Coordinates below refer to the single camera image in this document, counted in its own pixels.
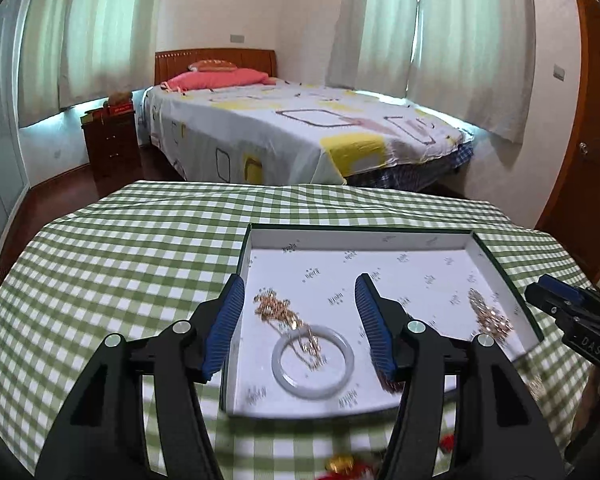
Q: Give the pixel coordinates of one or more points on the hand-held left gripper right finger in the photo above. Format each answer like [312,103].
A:
[375,325]

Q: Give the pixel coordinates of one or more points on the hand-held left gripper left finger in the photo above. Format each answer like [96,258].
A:
[225,325]

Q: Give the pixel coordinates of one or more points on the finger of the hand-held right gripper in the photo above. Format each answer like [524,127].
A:
[547,295]

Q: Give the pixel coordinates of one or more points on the white shallow box tray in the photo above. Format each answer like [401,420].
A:
[405,260]

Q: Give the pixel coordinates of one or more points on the white jade bangle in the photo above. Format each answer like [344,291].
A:
[280,375]

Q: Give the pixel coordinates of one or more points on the green checkered tablecloth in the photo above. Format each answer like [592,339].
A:
[130,260]

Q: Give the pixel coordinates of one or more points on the red and gold charm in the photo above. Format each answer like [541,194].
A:
[447,443]

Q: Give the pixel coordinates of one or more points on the red knot charm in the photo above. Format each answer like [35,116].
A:
[350,467]

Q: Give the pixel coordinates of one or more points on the metal door knob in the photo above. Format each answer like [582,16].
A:
[584,148]

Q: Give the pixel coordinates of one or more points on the wooden door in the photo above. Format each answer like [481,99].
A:
[592,135]

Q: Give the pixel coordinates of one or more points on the bed with patterned sheet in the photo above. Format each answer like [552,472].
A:
[290,130]

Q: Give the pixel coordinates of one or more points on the dark wooden nightstand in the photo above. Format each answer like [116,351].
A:
[112,145]

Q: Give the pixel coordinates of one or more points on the red box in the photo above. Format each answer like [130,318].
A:
[120,108]

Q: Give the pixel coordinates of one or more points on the pink pillow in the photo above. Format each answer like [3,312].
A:
[215,79]

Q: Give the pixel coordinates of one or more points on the brown plush toy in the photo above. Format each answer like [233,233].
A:
[116,99]

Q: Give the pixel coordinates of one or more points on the small pink cushion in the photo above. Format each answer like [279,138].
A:
[212,65]

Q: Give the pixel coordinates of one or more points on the white sheer curtain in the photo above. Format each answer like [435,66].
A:
[370,25]
[110,30]
[470,45]
[42,45]

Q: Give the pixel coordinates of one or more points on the wooden headboard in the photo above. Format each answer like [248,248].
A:
[215,57]

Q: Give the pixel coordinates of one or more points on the glass wardrobe door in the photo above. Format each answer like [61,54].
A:
[0,135]

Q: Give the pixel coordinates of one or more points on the wall light switch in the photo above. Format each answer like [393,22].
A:
[559,72]

